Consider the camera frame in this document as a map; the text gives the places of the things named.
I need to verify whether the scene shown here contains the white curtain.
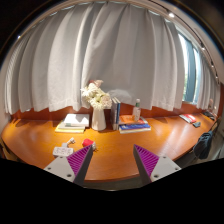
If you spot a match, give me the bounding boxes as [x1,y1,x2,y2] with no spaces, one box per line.
[3,1,186,116]
[196,56,221,111]

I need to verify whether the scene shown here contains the dark upright book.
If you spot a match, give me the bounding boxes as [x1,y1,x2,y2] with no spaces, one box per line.
[110,98,118,131]

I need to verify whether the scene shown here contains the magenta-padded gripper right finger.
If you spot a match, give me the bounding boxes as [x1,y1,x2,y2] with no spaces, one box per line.
[133,144,182,186]

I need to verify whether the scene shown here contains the white power strip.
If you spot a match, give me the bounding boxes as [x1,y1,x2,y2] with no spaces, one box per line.
[52,146,75,158]

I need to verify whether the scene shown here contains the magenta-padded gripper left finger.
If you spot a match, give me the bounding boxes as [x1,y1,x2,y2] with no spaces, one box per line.
[43,144,95,187]

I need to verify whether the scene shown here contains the clear bottle with green label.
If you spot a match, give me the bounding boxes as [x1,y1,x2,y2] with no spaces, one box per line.
[132,98,142,122]

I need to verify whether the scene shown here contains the black chair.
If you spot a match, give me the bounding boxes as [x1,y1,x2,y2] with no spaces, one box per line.
[193,130,214,160]

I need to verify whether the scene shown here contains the thin white flat book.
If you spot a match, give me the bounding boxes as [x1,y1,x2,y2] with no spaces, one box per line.
[119,127,152,135]

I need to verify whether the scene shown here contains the white power strip cable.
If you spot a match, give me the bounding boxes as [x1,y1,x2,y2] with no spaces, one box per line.
[61,136,77,149]

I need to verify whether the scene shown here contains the white ceramic vase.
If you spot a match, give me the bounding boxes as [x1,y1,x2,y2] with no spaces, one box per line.
[91,107,108,132]

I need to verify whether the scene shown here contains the window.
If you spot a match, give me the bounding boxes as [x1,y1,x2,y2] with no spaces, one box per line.
[178,31,203,104]

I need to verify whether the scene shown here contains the red book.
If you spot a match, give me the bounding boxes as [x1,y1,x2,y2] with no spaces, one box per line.
[179,113,198,124]

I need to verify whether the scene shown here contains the white and pink flowers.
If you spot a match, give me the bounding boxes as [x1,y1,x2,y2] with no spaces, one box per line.
[80,79,113,111]

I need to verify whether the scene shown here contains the blue flat book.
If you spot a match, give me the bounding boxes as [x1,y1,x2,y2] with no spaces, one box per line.
[118,123,152,131]

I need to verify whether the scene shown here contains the yellow flat book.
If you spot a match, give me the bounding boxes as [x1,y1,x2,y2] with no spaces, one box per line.
[54,124,86,134]

